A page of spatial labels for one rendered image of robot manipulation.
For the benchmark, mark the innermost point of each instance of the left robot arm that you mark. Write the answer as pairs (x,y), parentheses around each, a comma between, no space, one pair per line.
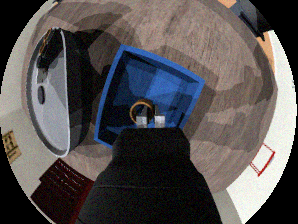
(255,16)

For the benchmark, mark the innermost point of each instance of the blue open crate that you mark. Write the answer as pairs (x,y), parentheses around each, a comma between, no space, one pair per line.
(137,74)

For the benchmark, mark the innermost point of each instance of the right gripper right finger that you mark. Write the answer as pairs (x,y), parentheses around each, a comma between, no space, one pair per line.
(159,118)

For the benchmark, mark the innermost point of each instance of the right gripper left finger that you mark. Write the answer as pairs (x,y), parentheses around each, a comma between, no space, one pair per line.
(143,119)

